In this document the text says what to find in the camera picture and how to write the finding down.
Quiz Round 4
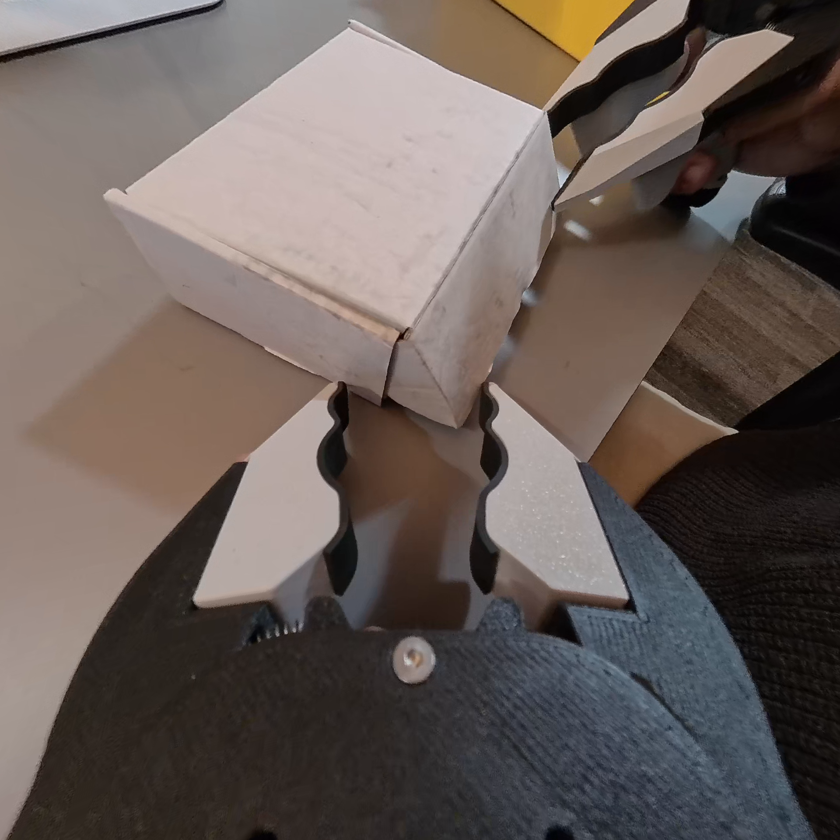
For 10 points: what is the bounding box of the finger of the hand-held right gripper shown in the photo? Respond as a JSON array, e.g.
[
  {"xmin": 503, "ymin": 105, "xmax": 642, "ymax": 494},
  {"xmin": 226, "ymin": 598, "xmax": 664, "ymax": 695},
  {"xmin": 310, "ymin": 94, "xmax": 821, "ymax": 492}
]
[
  {"xmin": 546, "ymin": 0, "xmax": 691, "ymax": 139},
  {"xmin": 553, "ymin": 29, "xmax": 795, "ymax": 212}
]

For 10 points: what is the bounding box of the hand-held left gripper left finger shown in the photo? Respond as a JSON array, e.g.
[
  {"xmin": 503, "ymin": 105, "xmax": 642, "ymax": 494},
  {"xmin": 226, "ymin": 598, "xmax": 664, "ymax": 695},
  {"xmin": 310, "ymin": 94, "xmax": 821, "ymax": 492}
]
[{"xmin": 193, "ymin": 382, "xmax": 360, "ymax": 610}]

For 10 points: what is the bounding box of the mesh office chair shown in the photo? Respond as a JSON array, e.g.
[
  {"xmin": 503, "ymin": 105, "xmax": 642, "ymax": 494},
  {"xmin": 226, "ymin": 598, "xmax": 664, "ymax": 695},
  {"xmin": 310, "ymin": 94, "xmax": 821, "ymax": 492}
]
[{"xmin": 735, "ymin": 177, "xmax": 840, "ymax": 290}]

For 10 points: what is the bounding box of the white cardboard mailer box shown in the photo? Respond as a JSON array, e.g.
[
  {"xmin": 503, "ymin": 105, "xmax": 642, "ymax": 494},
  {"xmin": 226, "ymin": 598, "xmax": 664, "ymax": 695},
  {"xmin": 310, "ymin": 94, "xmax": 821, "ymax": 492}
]
[{"xmin": 105, "ymin": 20, "xmax": 559, "ymax": 429}]

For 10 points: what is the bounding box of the person's right hand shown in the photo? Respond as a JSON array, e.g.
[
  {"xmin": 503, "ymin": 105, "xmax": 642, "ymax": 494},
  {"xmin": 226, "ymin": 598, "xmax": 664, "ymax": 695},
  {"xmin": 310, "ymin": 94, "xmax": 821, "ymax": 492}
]
[{"xmin": 672, "ymin": 64, "xmax": 840, "ymax": 207}]

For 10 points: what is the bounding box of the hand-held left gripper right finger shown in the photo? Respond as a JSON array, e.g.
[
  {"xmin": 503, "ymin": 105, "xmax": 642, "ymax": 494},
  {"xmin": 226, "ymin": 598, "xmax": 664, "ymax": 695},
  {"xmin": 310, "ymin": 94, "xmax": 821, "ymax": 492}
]
[{"xmin": 470, "ymin": 382, "xmax": 631, "ymax": 629}]

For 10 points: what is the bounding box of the person's dark clothing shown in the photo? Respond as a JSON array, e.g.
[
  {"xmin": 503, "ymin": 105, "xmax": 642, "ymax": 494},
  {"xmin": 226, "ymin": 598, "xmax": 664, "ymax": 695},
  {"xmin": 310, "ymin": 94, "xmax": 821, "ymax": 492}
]
[{"xmin": 633, "ymin": 420, "xmax": 840, "ymax": 840}]

